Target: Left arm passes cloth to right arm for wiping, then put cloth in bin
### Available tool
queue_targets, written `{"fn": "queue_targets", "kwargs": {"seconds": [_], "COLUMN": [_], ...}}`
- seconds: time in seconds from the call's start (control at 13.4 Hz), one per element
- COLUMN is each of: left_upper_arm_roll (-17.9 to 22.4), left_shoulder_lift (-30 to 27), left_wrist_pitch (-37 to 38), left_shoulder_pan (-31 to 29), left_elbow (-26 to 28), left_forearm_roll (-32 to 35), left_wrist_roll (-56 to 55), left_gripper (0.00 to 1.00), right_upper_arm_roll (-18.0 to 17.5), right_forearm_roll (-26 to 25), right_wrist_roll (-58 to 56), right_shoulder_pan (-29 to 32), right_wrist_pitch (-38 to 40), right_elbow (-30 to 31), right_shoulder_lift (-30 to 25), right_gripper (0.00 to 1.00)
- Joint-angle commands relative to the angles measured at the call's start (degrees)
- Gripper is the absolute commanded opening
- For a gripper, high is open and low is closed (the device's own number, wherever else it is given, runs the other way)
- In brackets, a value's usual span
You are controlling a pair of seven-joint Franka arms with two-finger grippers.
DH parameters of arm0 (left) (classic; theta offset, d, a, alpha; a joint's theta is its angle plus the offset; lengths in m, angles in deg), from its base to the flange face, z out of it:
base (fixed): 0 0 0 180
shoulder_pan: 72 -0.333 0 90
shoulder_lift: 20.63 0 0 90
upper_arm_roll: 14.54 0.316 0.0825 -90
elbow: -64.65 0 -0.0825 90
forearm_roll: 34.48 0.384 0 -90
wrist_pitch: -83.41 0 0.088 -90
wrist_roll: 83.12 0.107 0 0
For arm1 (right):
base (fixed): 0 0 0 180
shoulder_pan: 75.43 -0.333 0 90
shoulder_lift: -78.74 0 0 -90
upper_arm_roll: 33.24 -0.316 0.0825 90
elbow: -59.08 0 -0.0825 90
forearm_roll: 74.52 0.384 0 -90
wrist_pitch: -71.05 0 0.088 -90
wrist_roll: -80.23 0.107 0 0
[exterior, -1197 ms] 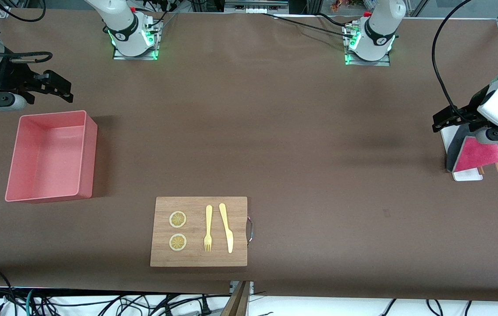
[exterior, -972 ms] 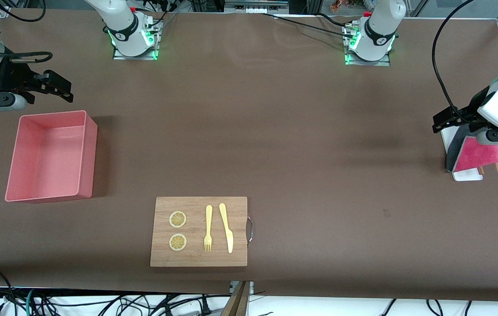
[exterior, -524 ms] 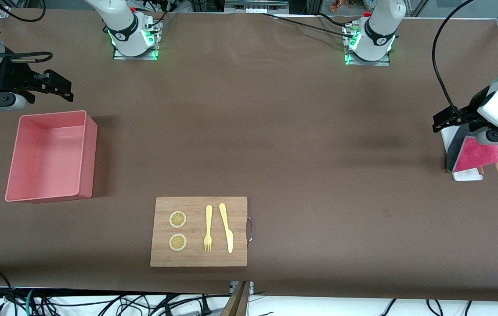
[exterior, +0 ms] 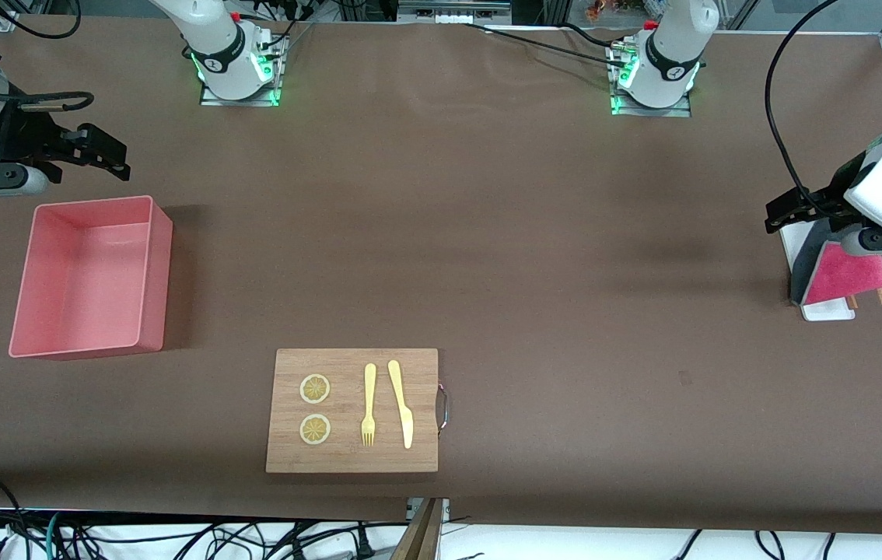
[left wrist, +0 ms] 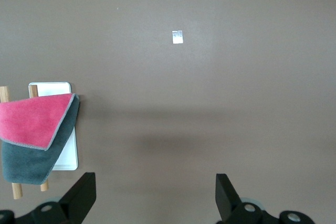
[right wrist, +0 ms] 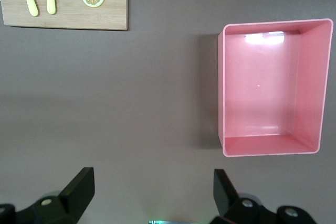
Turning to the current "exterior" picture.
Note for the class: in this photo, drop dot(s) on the yellow plastic knife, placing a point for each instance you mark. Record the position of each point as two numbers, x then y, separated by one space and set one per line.
404 412

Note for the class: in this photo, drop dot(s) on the clear tape piece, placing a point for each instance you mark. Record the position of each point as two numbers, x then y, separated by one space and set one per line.
686 379

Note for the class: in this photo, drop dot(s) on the wooden cutting board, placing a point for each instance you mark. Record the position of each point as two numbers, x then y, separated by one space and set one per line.
348 455

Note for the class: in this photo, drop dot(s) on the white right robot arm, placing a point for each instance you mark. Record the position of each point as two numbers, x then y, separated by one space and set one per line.
215 39

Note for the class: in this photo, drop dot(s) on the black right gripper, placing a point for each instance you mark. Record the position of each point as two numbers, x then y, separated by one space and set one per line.
21 134

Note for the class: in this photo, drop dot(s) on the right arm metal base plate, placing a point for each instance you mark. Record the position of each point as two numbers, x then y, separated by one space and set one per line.
239 99

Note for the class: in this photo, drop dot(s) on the yellow plastic fork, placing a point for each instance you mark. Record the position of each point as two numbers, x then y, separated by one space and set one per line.
369 389

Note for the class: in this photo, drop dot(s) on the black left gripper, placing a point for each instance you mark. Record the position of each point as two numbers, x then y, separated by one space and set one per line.
827 198

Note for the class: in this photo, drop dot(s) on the wooden beam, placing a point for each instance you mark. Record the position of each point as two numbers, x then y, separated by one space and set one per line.
419 537

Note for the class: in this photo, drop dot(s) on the grey metal box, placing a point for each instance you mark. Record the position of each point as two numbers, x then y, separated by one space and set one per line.
453 14

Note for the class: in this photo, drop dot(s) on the pink plastic bin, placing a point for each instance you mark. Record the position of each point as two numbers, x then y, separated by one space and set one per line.
83 288

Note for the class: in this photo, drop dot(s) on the black power plug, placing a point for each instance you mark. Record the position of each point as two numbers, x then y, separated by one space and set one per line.
364 548

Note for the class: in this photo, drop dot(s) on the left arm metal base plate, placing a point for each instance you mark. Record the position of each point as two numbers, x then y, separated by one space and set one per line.
651 111

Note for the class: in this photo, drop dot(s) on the pink and grey cloth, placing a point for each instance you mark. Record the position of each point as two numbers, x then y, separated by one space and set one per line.
845 276

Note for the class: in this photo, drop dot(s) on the white rectangular tray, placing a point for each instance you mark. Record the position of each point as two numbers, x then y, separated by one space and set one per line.
826 313

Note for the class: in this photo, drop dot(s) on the yellow lemon slice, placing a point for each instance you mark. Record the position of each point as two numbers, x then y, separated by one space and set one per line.
315 389
315 429

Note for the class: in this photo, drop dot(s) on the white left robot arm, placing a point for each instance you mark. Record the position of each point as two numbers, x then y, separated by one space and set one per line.
674 39

